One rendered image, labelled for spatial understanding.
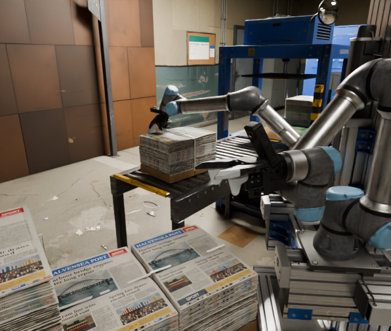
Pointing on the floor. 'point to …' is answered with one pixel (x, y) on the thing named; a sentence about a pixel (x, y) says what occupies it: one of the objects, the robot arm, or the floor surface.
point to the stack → (159, 287)
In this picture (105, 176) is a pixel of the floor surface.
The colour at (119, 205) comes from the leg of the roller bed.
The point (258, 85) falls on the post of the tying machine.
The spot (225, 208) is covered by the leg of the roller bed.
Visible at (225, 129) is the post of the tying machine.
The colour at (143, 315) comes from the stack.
